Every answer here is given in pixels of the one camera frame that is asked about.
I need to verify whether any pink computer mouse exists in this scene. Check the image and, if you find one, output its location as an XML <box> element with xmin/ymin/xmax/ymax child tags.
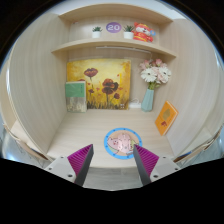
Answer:
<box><xmin>107</xmin><ymin>131</ymin><xmax>137</xmax><ymax>155</ymax></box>

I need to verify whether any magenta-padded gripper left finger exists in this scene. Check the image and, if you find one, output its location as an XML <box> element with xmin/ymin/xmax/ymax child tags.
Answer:
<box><xmin>44</xmin><ymin>143</ymin><xmax>95</xmax><ymax>187</ymax></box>

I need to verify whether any purple round number sign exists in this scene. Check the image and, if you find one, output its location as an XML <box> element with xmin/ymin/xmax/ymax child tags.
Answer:
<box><xmin>105</xmin><ymin>21</ymin><xmax>122</xmax><ymax>34</ymax></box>

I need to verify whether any yellow poppy flower painting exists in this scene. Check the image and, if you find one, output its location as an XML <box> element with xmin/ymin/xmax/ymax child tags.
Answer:
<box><xmin>66</xmin><ymin>58</ymin><xmax>132</xmax><ymax>111</ymax></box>

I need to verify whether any wooden chair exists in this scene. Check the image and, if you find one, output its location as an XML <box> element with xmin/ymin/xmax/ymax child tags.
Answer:
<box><xmin>173</xmin><ymin>128</ymin><xmax>224</xmax><ymax>164</ymax></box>

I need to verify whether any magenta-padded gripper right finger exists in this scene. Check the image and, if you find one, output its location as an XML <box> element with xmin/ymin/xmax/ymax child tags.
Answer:
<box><xmin>132</xmin><ymin>144</ymin><xmax>181</xmax><ymax>187</ymax></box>

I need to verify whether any teal faceted vase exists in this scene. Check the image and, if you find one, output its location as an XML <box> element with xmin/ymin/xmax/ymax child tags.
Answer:
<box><xmin>140</xmin><ymin>88</ymin><xmax>155</xmax><ymax>113</ymax></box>

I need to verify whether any orange book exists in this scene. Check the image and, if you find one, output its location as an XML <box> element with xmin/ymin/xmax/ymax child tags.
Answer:
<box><xmin>154</xmin><ymin>100</ymin><xmax>180</xmax><ymax>137</ymax></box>

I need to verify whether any green and beige book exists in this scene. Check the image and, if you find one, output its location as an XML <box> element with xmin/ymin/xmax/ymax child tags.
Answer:
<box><xmin>64</xmin><ymin>80</ymin><xmax>88</xmax><ymax>113</ymax></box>

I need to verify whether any white power adapter with cable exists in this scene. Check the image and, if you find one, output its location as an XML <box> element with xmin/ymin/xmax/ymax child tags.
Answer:
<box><xmin>128</xmin><ymin>98</ymin><xmax>143</xmax><ymax>109</ymax></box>

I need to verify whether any small potted green plant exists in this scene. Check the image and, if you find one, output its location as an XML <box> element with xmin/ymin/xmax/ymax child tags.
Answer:
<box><xmin>91</xmin><ymin>25</ymin><xmax>104</xmax><ymax>39</ymax></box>
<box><xmin>122</xmin><ymin>24</ymin><xmax>135</xmax><ymax>40</ymax></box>

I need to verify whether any pink and white flower bouquet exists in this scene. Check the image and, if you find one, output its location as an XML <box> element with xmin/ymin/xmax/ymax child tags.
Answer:
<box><xmin>138</xmin><ymin>58</ymin><xmax>172</xmax><ymax>90</ymax></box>

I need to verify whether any white light bar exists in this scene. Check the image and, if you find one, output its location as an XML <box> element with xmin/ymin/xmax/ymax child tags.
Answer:
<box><xmin>95</xmin><ymin>45</ymin><xmax>151</xmax><ymax>54</ymax></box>

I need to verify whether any light wooden shelf board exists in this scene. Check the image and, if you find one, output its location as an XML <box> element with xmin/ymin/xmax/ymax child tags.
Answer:
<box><xmin>50</xmin><ymin>37</ymin><xmax>178</xmax><ymax>58</ymax></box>

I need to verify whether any round blue-rimmed cartoon mouse pad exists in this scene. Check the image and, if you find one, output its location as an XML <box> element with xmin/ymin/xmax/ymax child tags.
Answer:
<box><xmin>103</xmin><ymin>126</ymin><xmax>144</xmax><ymax>160</ymax></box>

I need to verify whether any red plush toy figure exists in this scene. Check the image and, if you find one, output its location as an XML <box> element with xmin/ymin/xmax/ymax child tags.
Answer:
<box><xmin>132</xmin><ymin>21</ymin><xmax>157</xmax><ymax>43</ymax></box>

